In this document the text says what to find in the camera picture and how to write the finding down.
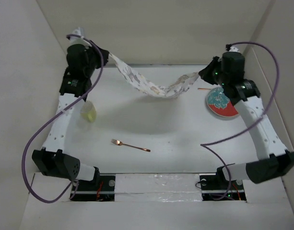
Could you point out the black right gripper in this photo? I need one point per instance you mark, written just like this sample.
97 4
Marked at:
205 73

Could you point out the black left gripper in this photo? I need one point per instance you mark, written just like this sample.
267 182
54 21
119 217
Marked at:
96 52

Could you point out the patterned animal print cloth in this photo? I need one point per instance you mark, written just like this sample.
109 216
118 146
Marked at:
145 86

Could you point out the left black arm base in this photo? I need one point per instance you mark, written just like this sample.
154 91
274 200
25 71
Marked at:
103 191

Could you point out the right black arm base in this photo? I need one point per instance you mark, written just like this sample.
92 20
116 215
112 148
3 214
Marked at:
215 187

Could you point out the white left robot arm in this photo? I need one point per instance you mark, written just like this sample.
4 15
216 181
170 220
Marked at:
54 159

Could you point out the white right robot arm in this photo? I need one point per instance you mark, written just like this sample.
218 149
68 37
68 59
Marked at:
273 157

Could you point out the red and teal plate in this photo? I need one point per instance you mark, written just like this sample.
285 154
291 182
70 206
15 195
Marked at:
219 104

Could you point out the yellow translucent mug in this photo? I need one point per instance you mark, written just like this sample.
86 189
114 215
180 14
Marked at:
88 112

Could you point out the copper fork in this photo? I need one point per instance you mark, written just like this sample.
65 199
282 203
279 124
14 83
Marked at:
120 143

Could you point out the metal table edge rail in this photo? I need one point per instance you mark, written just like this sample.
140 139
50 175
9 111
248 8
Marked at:
164 65

